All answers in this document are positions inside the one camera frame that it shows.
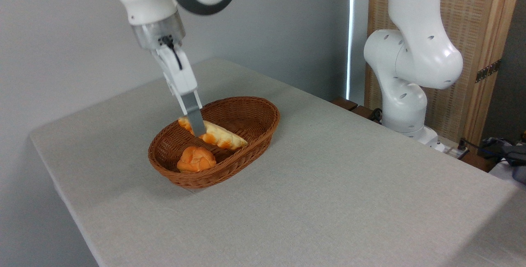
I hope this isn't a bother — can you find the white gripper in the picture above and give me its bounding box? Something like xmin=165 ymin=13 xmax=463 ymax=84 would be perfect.
xmin=152 ymin=44 xmax=206 ymax=138

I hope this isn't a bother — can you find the long pale braided bread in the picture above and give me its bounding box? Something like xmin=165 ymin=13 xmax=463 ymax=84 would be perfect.
xmin=178 ymin=116 xmax=249 ymax=151

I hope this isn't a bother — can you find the round orange bread roll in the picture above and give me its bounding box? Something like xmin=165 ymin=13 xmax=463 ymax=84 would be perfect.
xmin=177 ymin=146 xmax=217 ymax=173

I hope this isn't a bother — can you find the brown wicker basket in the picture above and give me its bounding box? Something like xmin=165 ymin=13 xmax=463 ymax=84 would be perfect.
xmin=148 ymin=96 xmax=281 ymax=189

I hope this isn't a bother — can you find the dark wooden robot platform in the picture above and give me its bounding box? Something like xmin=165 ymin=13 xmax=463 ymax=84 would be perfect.
xmin=330 ymin=96 xmax=498 ymax=173

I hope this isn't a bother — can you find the grey tablecloth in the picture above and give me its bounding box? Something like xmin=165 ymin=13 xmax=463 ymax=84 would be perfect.
xmin=30 ymin=58 xmax=526 ymax=267

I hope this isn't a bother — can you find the metal screen hinge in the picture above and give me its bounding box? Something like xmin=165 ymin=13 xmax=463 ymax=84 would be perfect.
xmin=475 ymin=59 xmax=501 ymax=83

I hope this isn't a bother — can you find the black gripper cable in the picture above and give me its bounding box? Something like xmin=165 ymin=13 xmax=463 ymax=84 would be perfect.
xmin=161 ymin=35 xmax=183 ymax=71

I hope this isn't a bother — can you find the bamboo folding screen wooden frame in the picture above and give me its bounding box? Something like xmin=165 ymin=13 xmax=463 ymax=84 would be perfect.
xmin=365 ymin=0 xmax=524 ymax=148

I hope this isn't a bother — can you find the grey bag with cables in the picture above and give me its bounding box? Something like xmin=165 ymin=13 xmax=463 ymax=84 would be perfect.
xmin=458 ymin=136 xmax=526 ymax=184

